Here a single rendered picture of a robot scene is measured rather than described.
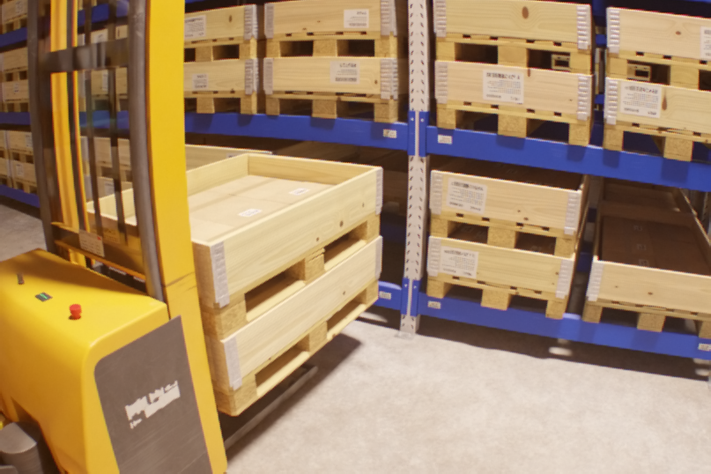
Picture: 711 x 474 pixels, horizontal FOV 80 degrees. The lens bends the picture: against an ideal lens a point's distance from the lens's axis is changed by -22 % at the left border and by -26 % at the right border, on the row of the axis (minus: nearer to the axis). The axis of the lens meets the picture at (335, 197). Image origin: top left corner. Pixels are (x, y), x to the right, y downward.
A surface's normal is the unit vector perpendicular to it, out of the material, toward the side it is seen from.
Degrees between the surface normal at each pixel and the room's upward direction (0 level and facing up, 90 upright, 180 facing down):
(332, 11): 90
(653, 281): 90
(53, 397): 74
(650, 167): 90
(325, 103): 90
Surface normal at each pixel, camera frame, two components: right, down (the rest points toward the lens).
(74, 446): -0.47, -0.04
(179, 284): 0.87, 0.13
